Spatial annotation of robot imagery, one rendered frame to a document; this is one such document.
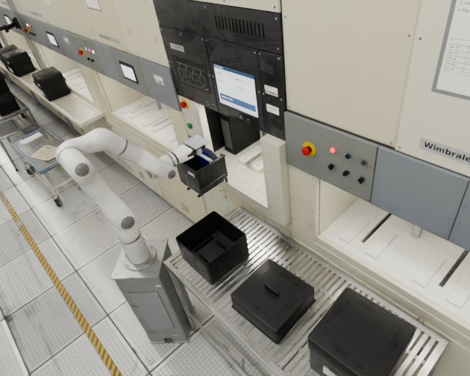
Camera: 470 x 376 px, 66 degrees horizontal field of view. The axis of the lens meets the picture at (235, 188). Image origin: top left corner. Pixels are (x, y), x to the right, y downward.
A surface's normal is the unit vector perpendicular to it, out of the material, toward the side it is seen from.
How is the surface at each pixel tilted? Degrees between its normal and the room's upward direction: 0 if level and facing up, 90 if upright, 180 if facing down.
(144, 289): 90
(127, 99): 90
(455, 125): 90
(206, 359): 0
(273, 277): 0
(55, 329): 0
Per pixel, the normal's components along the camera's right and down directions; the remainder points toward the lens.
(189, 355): -0.14, -0.75
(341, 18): -0.73, 0.51
